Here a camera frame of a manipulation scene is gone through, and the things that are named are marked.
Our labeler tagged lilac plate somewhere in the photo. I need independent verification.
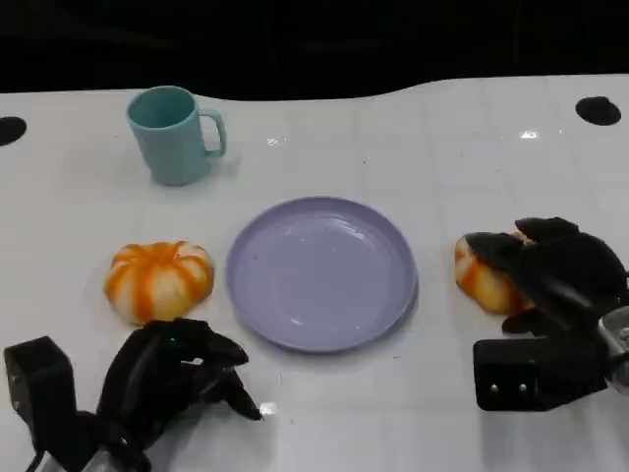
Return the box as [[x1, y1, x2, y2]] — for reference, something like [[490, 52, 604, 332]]
[[224, 196, 420, 354]]

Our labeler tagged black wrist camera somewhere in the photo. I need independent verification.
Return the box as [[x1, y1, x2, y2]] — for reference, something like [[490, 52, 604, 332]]
[[3, 335, 80, 443], [472, 335, 611, 413]]

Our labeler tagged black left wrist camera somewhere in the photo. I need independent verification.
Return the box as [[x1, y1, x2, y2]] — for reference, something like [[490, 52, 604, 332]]
[[3, 335, 80, 443]]

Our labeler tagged pale green mug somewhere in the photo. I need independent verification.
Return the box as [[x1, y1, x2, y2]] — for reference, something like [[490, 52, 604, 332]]
[[126, 85, 228, 187]]

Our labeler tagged orange and white bread roll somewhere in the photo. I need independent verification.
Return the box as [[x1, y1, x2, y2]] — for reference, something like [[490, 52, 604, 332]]
[[102, 240, 216, 326], [453, 230, 537, 317]]

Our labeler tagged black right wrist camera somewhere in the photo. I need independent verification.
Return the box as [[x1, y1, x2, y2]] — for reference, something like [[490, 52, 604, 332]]
[[472, 335, 611, 413]]

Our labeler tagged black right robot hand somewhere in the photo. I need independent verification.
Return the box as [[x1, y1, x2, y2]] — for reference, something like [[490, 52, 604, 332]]
[[464, 215, 629, 339]]

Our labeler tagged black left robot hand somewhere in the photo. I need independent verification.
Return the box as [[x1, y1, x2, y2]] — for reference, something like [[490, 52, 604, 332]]
[[95, 318, 264, 449]]

